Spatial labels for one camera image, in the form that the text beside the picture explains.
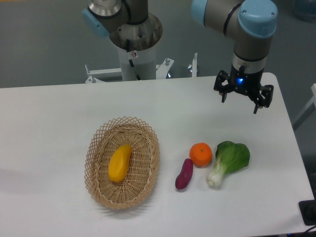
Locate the green bok choy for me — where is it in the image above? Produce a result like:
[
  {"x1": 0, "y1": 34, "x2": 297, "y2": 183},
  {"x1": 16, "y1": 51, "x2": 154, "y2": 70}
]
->
[{"x1": 206, "y1": 141, "x2": 250, "y2": 187}]

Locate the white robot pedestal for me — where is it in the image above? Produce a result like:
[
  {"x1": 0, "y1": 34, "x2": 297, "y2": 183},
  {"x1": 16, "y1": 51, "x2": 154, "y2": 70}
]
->
[{"x1": 84, "y1": 12, "x2": 198, "y2": 84}]

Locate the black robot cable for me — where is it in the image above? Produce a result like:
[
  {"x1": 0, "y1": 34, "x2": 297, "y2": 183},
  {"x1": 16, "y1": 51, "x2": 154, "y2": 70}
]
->
[{"x1": 125, "y1": 39, "x2": 142, "y2": 81}]

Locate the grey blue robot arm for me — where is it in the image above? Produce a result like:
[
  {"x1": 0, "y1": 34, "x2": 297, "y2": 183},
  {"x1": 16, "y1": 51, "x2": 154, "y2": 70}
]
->
[{"x1": 82, "y1": 0, "x2": 277, "y2": 109}]

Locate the white frame at right edge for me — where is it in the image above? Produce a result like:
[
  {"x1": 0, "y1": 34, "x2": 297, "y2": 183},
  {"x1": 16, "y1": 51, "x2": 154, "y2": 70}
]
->
[{"x1": 292, "y1": 83, "x2": 316, "y2": 131}]

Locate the yellow mango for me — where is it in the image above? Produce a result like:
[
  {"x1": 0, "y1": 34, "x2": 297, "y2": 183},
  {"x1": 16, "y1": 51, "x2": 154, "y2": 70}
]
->
[{"x1": 108, "y1": 144, "x2": 132, "y2": 182}]

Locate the woven wicker basket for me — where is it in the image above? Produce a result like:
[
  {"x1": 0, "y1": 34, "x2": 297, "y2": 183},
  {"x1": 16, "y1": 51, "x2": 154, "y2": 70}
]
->
[{"x1": 84, "y1": 117, "x2": 159, "y2": 210}]

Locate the black device at table edge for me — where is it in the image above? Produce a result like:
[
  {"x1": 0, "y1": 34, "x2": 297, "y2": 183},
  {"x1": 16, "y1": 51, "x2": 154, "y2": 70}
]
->
[{"x1": 298, "y1": 199, "x2": 316, "y2": 226}]

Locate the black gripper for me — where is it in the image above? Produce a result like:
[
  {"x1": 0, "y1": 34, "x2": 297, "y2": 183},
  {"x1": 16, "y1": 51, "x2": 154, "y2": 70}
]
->
[{"x1": 214, "y1": 65, "x2": 274, "y2": 114}]

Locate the purple sweet potato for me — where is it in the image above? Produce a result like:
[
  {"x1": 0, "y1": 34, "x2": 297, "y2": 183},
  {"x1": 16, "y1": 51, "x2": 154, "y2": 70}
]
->
[{"x1": 175, "y1": 158, "x2": 193, "y2": 190}]

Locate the orange tangerine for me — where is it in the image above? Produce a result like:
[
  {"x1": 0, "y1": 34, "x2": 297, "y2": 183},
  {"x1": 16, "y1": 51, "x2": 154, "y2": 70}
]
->
[{"x1": 189, "y1": 143, "x2": 212, "y2": 167}]

